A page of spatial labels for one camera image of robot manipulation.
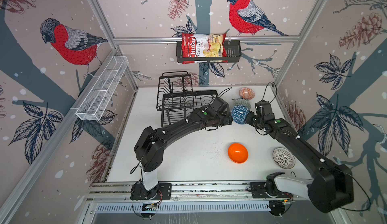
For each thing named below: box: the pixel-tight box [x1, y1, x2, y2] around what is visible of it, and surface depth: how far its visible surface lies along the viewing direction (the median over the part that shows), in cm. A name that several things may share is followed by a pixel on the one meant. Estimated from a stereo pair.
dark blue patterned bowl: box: [231, 104, 250, 125], surface depth 89 cm
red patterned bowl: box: [238, 87, 255, 101], surface depth 116 cm
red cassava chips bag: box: [181, 32, 228, 65], surface depth 90 cm
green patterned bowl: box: [233, 97, 251, 110], surface depth 109 cm
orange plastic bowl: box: [227, 142, 249, 164], surface depth 85 cm
